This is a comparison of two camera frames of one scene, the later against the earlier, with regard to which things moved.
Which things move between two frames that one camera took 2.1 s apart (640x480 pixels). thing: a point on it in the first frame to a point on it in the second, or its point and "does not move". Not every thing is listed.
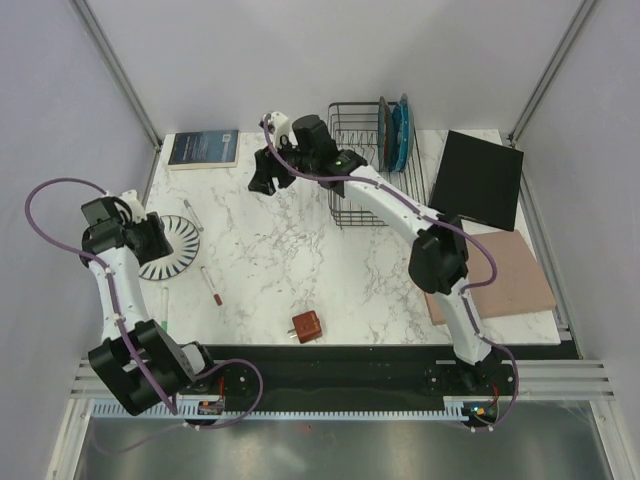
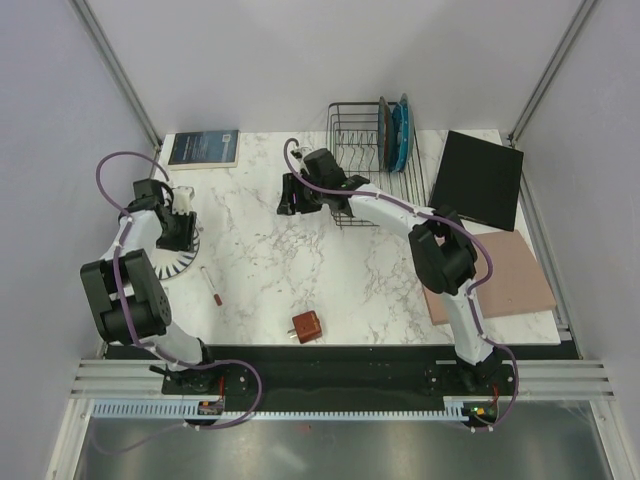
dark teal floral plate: x=385 y=136 does not move
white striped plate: x=183 y=238 does not move
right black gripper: x=265 y=168 to x=290 y=186
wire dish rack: x=355 y=128 does not move
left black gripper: x=158 y=245 to x=185 y=241
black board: x=479 y=180 does not move
